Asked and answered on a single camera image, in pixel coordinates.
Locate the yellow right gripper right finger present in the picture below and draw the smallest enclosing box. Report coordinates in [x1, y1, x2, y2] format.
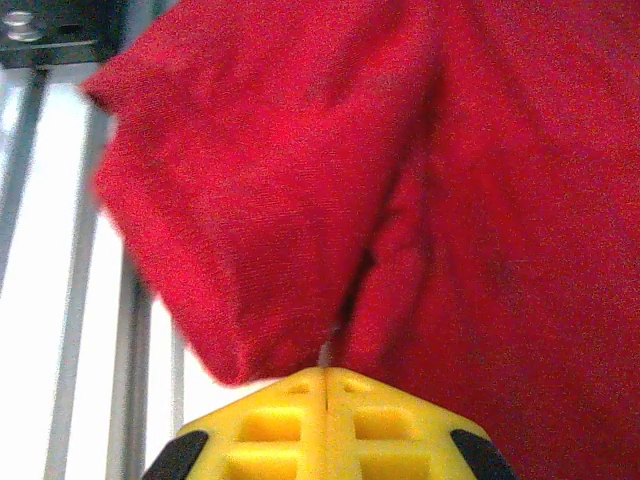
[325, 367, 519, 480]

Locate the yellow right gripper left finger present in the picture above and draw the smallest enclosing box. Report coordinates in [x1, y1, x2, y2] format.
[142, 367, 327, 480]

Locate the red t-shirt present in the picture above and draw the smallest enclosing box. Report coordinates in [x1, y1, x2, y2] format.
[82, 0, 640, 480]

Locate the aluminium rail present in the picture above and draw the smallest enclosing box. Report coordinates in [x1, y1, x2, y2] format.
[0, 64, 186, 480]

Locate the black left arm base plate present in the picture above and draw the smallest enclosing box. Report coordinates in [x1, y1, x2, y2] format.
[0, 0, 126, 71]

